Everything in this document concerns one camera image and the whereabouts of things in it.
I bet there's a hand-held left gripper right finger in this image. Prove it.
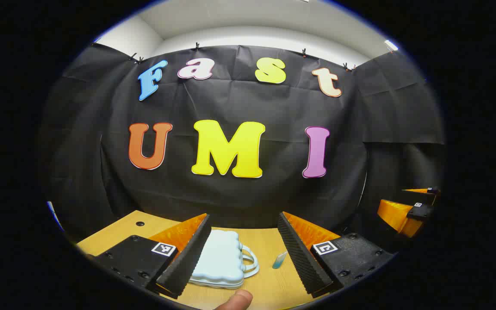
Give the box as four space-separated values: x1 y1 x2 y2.
277 211 397 298

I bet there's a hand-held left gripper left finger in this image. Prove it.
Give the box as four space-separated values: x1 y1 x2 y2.
85 213 212 300

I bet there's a light blue suitcase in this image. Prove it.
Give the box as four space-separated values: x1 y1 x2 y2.
188 229 260 289

